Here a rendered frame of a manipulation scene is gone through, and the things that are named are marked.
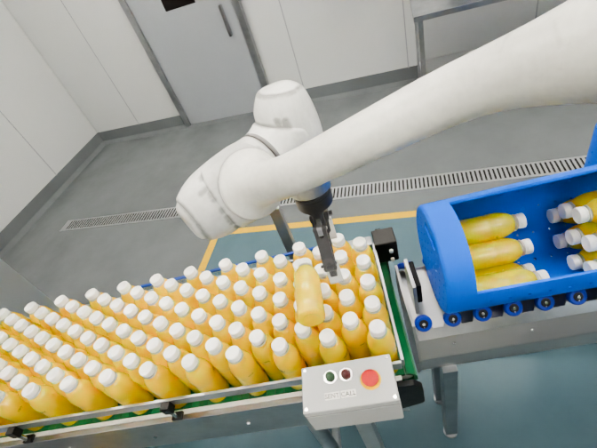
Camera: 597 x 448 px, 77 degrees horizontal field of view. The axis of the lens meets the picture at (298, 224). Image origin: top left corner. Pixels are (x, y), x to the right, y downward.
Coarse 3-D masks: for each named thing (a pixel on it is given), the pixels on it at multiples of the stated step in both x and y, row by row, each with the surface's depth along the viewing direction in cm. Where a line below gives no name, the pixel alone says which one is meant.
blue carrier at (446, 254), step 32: (480, 192) 92; (512, 192) 99; (544, 192) 101; (576, 192) 101; (448, 224) 86; (544, 224) 105; (576, 224) 104; (448, 256) 83; (544, 256) 103; (448, 288) 84; (512, 288) 84; (544, 288) 84; (576, 288) 85
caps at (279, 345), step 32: (256, 256) 116; (128, 288) 124; (192, 288) 116; (256, 288) 107; (64, 320) 120; (96, 320) 116; (160, 320) 108; (256, 320) 100; (32, 352) 114; (64, 352) 110; (32, 384) 105; (64, 384) 102
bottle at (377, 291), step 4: (376, 284) 99; (360, 288) 101; (372, 288) 98; (376, 288) 99; (380, 288) 100; (360, 292) 101; (364, 292) 99; (368, 292) 99; (372, 292) 99; (376, 292) 99; (380, 292) 100; (360, 296) 101; (364, 296) 100; (380, 296) 100; (384, 296) 102; (380, 300) 100; (384, 300) 103; (384, 304) 103
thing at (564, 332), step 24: (408, 312) 105; (432, 312) 104; (408, 336) 132; (456, 336) 101; (480, 336) 100; (504, 336) 100; (528, 336) 99; (552, 336) 99; (576, 336) 99; (432, 360) 106; (456, 360) 114; (480, 360) 120
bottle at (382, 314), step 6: (384, 306) 96; (366, 312) 95; (372, 312) 93; (378, 312) 94; (384, 312) 94; (366, 318) 95; (372, 318) 94; (378, 318) 94; (384, 318) 94; (366, 324) 96; (390, 324) 98
